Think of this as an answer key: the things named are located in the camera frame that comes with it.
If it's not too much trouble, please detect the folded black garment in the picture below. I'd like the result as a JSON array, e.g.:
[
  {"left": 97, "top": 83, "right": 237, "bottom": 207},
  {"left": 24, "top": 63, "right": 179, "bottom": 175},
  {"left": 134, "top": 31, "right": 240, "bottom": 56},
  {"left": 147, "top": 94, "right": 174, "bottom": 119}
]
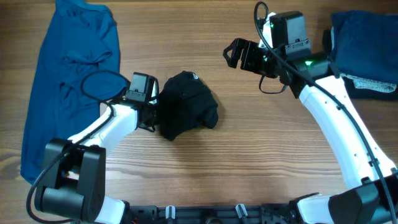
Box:
[{"left": 322, "top": 29, "right": 397, "bottom": 101}]

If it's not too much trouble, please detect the teal blue t-shirt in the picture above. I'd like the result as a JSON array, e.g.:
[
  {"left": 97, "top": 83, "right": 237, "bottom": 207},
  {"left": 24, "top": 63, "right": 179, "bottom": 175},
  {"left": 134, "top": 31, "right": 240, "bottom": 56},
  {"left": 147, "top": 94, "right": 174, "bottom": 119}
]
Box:
[{"left": 21, "top": 0, "right": 128, "bottom": 184}]

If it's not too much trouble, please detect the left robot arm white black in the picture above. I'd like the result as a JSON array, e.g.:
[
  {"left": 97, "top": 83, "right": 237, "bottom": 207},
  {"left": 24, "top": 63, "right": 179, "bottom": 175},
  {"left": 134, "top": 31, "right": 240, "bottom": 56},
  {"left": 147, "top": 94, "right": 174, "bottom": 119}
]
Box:
[{"left": 25, "top": 72, "right": 159, "bottom": 223}]

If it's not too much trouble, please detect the folded navy blue garment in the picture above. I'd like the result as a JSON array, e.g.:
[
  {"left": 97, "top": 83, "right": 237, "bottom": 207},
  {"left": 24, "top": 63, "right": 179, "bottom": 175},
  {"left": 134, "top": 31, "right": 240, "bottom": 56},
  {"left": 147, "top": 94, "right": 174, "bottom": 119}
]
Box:
[{"left": 331, "top": 11, "right": 397, "bottom": 84}]

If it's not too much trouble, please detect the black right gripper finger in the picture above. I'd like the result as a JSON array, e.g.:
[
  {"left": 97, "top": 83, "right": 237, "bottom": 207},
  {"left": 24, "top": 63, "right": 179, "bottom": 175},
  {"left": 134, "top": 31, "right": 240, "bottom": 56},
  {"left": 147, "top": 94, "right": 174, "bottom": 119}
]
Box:
[
  {"left": 223, "top": 49, "right": 241, "bottom": 68},
  {"left": 224, "top": 38, "right": 249, "bottom": 56}
]

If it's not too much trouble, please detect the black t-shirt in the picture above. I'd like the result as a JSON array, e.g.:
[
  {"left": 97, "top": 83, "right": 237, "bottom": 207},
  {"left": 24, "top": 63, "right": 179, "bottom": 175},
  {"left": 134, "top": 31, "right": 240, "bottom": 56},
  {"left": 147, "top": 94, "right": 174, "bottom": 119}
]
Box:
[{"left": 157, "top": 71, "right": 218, "bottom": 141}]

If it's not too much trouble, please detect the folded grey garment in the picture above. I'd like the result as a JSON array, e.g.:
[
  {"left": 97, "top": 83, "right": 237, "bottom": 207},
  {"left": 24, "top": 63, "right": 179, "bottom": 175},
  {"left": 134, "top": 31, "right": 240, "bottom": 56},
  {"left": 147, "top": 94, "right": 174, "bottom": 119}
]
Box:
[{"left": 340, "top": 73, "right": 397, "bottom": 93}]

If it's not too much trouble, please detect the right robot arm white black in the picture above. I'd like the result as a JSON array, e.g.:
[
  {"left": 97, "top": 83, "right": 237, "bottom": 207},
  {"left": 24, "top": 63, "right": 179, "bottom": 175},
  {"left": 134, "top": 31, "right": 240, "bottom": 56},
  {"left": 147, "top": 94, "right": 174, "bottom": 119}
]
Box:
[{"left": 223, "top": 11, "right": 397, "bottom": 223}]

